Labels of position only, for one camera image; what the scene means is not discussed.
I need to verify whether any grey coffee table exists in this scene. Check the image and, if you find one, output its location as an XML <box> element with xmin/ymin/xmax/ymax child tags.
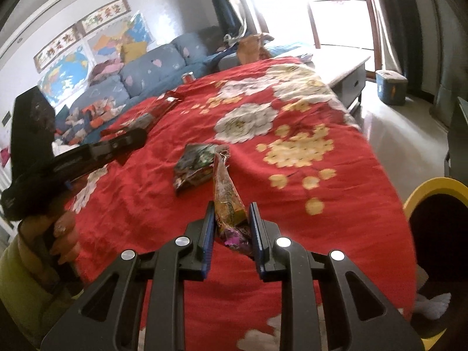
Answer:
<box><xmin>277</xmin><ymin>46</ymin><xmax>370</xmax><ymax>114</ymax></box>

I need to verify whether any blue fabric sofa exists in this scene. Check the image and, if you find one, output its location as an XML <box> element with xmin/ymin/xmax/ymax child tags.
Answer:
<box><xmin>56</xmin><ymin>26</ymin><xmax>240</xmax><ymax>145</ymax></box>

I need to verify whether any yellow rimmed black trash bin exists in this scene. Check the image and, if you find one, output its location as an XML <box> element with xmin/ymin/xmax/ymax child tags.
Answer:
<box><xmin>404</xmin><ymin>178</ymin><xmax>467</xmax><ymax>350</ymax></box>

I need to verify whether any brown paper bag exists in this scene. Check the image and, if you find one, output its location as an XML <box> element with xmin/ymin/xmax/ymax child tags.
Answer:
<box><xmin>236</xmin><ymin>32</ymin><xmax>274</xmax><ymax>65</ymax></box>

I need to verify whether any grey standing air conditioner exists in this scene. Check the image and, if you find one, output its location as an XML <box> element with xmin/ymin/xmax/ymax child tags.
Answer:
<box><xmin>433</xmin><ymin>0</ymin><xmax>467</xmax><ymax>127</ymax></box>

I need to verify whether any teal storage stool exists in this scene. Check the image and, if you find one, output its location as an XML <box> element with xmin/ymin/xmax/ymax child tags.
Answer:
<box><xmin>375</xmin><ymin>70</ymin><xmax>408</xmax><ymax>106</ymax></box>

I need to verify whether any red floral tablecloth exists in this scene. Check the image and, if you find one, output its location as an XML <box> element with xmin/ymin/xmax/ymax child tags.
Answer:
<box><xmin>65</xmin><ymin>56</ymin><xmax>418</xmax><ymax>351</ymax></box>

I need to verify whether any framed calligraphy banner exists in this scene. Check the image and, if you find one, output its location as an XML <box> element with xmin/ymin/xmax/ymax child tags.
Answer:
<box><xmin>33</xmin><ymin>0</ymin><xmax>131</xmax><ymax>73</ymax></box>

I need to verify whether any gold purple snack wrapper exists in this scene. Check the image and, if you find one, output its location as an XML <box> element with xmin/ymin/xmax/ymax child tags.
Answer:
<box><xmin>213</xmin><ymin>152</ymin><xmax>253</xmax><ymax>259</ymax></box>

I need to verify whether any yellow cushion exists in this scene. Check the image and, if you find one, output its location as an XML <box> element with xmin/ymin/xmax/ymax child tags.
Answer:
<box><xmin>121</xmin><ymin>41</ymin><xmax>147</xmax><ymax>63</ymax></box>

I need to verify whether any red metal can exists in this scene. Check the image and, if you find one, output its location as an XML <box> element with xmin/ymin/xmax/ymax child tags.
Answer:
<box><xmin>181</xmin><ymin>71</ymin><xmax>195</xmax><ymax>84</ymax></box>

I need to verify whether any green dark snack bag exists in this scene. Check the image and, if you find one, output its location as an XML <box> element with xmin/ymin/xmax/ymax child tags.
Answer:
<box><xmin>173</xmin><ymin>143</ymin><xmax>230</xmax><ymax>193</ymax></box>

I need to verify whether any dark curtain left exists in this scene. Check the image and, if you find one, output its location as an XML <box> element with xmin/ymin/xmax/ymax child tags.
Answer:
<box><xmin>211</xmin><ymin>0</ymin><xmax>247</xmax><ymax>40</ymax></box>

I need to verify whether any person's left hand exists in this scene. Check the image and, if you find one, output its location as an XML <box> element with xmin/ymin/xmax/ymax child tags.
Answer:
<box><xmin>18</xmin><ymin>211</ymin><xmax>80</xmax><ymax>289</ymax></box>

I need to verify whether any dark tv cabinet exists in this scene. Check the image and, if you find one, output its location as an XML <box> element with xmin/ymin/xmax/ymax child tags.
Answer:
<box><xmin>444</xmin><ymin>97</ymin><xmax>468</xmax><ymax>185</ymax></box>

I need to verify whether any dark grey curtain right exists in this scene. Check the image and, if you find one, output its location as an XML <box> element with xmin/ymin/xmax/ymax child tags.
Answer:
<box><xmin>374</xmin><ymin>0</ymin><xmax>439</xmax><ymax>102</ymax></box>

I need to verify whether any world map poster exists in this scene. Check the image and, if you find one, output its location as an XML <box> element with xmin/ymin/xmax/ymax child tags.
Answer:
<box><xmin>38</xmin><ymin>11</ymin><xmax>154</xmax><ymax>107</ymax></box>

